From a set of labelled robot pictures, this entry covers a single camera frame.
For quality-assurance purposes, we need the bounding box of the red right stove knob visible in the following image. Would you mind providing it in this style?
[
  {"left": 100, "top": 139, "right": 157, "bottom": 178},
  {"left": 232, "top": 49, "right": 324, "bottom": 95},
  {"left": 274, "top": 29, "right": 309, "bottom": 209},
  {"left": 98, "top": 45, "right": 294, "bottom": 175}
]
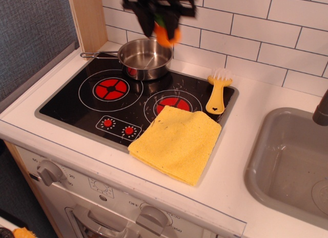
[{"left": 124, "top": 127, "right": 134, "bottom": 135}]

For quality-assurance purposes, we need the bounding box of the wooden side post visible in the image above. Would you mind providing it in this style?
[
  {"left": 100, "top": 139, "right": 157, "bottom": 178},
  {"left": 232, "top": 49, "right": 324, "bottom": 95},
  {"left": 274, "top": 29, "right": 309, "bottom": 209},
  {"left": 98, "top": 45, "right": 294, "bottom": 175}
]
[{"left": 69, "top": 0, "right": 108, "bottom": 52}]

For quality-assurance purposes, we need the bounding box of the red stove knob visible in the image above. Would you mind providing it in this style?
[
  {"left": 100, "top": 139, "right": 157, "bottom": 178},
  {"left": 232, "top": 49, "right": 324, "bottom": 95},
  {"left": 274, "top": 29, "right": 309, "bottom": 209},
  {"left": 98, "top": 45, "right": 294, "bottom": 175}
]
[
  {"left": 124, "top": 127, "right": 134, "bottom": 135},
  {"left": 103, "top": 119, "right": 113, "bottom": 128}
]

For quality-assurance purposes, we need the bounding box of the grey faucet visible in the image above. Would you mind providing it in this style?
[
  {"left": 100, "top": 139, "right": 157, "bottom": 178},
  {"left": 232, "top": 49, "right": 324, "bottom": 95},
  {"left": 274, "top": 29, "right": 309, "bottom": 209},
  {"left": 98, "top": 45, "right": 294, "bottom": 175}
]
[{"left": 312, "top": 90, "right": 328, "bottom": 126}]

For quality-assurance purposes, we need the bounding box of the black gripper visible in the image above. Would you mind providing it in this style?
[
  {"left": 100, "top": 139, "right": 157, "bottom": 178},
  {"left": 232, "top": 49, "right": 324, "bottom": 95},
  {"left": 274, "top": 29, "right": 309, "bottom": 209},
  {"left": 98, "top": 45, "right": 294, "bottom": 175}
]
[{"left": 122, "top": 0, "right": 196, "bottom": 41}]

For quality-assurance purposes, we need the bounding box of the orange fuzzy object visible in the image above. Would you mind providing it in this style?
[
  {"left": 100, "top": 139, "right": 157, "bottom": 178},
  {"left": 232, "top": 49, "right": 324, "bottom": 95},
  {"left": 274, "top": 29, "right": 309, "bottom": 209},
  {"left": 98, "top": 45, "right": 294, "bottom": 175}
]
[{"left": 1, "top": 227, "right": 36, "bottom": 238}]

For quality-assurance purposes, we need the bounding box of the grey timer knob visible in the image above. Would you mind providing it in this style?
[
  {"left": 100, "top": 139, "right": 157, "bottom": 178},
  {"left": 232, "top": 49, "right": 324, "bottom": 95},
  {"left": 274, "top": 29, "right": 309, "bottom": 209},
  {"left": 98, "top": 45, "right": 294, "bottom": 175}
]
[{"left": 37, "top": 160, "right": 63, "bottom": 186}]

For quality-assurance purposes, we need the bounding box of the oven door with handle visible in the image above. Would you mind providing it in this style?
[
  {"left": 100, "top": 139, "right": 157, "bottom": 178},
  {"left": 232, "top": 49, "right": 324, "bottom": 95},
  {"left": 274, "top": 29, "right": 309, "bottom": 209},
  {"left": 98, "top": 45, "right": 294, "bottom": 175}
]
[{"left": 66, "top": 205, "right": 204, "bottom": 237}]

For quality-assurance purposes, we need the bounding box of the black toy stovetop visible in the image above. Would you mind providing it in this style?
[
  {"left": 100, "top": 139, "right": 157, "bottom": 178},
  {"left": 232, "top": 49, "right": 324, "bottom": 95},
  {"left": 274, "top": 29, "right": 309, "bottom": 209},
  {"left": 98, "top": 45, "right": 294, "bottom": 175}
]
[{"left": 34, "top": 51, "right": 240, "bottom": 154}]

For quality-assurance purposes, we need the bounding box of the grey sink basin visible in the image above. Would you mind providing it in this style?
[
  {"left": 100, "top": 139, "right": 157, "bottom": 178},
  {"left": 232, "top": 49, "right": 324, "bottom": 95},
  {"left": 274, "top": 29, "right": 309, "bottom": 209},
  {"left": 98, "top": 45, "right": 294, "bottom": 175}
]
[{"left": 244, "top": 107, "right": 327, "bottom": 229}]

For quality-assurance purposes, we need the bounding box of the red left stove knob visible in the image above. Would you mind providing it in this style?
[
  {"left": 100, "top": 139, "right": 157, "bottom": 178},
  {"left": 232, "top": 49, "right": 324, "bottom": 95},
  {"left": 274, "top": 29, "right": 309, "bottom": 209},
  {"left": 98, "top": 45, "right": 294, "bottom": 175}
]
[{"left": 103, "top": 119, "right": 113, "bottom": 128}]

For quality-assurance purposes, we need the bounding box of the yellow scrub brush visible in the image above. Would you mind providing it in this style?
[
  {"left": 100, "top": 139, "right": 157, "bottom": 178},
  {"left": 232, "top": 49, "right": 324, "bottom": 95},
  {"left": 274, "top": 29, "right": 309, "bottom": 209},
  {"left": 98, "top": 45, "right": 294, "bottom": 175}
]
[{"left": 206, "top": 68, "right": 233, "bottom": 115}]

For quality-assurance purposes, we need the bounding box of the steel saucepan with handle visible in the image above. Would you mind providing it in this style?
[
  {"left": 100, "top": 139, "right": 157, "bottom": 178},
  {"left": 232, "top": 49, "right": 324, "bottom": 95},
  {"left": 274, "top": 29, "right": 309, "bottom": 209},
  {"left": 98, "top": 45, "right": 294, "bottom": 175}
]
[{"left": 80, "top": 38, "right": 173, "bottom": 81}]

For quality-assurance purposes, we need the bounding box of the orange carrot salt shaker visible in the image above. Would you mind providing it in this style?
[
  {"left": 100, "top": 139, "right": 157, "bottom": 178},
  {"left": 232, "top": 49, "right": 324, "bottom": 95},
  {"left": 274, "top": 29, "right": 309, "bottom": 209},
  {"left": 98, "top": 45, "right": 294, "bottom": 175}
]
[{"left": 154, "top": 14, "right": 181, "bottom": 48}]

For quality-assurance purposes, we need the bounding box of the yellow folded cloth napkin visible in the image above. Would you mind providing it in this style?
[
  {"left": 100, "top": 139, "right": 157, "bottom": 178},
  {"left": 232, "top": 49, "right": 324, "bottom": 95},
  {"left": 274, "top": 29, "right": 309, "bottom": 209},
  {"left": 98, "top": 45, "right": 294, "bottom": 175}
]
[{"left": 128, "top": 106, "right": 221, "bottom": 186}]

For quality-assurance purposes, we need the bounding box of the grey oven knob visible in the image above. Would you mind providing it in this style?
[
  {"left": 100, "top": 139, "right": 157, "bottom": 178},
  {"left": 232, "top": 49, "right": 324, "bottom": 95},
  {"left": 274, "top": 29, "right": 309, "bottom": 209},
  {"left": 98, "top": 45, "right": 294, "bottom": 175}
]
[{"left": 136, "top": 206, "right": 169, "bottom": 236}]

